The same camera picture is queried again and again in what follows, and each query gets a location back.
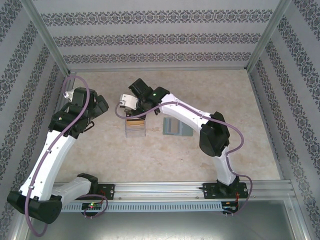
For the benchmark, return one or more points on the small orange block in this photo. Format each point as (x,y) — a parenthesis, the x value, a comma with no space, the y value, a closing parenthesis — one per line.
(135,123)

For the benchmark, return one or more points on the grey-blue box lid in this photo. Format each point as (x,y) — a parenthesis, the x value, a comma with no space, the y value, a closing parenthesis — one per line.
(186,131)

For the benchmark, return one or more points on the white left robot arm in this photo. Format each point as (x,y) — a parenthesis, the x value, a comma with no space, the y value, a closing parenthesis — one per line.
(57,155)

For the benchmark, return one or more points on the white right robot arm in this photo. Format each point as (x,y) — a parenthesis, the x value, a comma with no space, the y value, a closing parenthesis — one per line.
(185,115)

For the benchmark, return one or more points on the clear acrylic card box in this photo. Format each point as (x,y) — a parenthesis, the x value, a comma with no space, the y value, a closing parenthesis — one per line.
(135,132)

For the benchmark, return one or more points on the grey metal shelf plate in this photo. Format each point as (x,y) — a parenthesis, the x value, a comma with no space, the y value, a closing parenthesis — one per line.
(160,227)

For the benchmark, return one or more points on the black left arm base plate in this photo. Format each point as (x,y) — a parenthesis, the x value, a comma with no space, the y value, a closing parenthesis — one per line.
(107,191)

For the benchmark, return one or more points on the aluminium frame post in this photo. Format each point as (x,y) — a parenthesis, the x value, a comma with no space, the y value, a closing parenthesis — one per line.
(268,35)
(45,35)

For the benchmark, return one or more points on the long aluminium base rail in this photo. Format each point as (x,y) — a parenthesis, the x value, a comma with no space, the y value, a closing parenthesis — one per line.
(160,190)

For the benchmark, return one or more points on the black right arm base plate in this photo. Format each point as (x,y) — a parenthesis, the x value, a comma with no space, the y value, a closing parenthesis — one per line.
(212,191)

